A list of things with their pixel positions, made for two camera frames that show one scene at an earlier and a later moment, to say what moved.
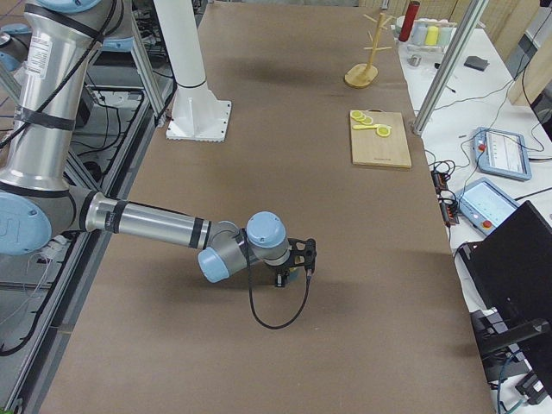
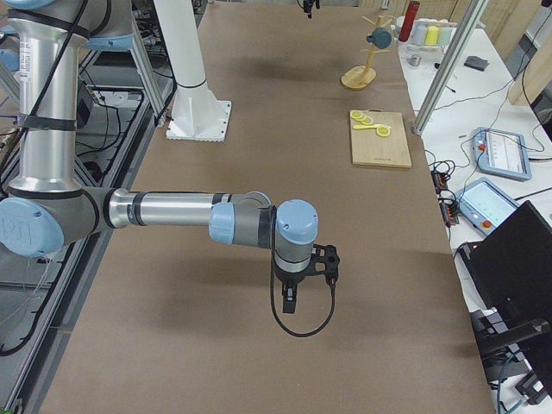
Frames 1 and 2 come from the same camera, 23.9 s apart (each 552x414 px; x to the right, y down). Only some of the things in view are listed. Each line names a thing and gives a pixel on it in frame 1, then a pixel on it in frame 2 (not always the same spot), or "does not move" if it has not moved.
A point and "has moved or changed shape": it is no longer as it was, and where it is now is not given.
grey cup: (419, 33) does not move
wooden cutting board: (369, 148) does not move
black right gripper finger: (280, 279) → (290, 295)
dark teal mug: (293, 273) has moved or changed shape
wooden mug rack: (364, 74) does not move
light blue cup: (444, 35) does not move
